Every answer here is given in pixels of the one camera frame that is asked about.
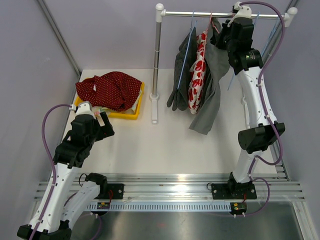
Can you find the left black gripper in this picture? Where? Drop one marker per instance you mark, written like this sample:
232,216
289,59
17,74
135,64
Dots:
105,130

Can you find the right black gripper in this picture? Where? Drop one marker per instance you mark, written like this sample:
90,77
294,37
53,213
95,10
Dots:
225,30

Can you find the pastel floral skirt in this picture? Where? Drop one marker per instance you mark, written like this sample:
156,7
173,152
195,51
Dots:
115,114

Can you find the pink hanger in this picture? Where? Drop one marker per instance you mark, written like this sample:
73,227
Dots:
209,25
216,25

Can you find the red white polka-dot skirt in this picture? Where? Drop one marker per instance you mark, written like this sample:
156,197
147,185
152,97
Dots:
114,90

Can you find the plain grey skirt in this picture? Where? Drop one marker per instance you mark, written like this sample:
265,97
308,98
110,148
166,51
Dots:
217,66

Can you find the blue hanger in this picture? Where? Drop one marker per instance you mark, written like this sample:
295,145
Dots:
192,27
232,79
272,32

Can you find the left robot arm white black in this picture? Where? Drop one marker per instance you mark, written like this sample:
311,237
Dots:
56,216

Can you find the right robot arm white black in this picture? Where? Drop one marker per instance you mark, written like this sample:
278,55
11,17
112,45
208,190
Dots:
264,128

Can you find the white red floral skirt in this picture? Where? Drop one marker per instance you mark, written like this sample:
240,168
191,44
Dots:
197,73

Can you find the dark grey dotted skirt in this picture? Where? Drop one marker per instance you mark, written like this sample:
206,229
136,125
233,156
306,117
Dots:
178,99

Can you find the yellow plastic tray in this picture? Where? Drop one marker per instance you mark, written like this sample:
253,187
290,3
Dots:
136,115

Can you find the silver white clothes rack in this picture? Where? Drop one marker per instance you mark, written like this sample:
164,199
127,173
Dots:
161,12

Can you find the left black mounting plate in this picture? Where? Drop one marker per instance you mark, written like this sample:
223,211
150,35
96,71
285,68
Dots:
115,191

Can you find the black mounting plate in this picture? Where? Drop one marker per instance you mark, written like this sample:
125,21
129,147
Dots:
221,191
115,191

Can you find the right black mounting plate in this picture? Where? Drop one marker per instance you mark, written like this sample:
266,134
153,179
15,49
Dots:
221,191

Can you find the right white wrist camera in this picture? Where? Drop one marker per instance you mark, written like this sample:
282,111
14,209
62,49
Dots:
243,11

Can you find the white slotted cable duct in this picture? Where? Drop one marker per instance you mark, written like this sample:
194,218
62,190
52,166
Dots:
159,207

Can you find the aluminium rail base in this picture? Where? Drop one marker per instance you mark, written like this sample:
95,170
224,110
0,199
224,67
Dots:
194,187

